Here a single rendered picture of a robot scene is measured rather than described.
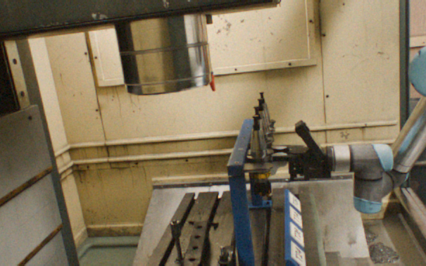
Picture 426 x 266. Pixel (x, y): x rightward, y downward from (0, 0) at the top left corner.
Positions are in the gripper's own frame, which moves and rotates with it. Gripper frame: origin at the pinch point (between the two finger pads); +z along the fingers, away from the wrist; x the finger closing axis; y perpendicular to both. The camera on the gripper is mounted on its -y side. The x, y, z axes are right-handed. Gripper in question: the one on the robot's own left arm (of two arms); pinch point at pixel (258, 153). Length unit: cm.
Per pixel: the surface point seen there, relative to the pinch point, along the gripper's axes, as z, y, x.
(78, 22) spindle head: 22, -39, -51
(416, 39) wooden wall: -104, -10, 220
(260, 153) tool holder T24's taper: -1.4, -4.4, -13.0
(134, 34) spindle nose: 15, -36, -47
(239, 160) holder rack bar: 3.6, -3.2, -14.6
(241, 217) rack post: 3.6, 10.8, -18.0
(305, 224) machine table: -13.3, 28.9, 12.2
